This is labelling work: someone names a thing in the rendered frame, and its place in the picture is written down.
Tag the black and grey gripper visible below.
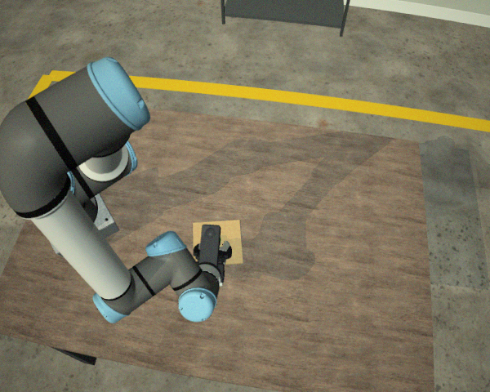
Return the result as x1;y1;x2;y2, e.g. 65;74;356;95
194;240;232;282

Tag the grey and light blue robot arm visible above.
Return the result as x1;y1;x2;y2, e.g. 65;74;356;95
0;57;223;323

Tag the tan mat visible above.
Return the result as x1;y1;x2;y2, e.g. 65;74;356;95
193;220;243;265

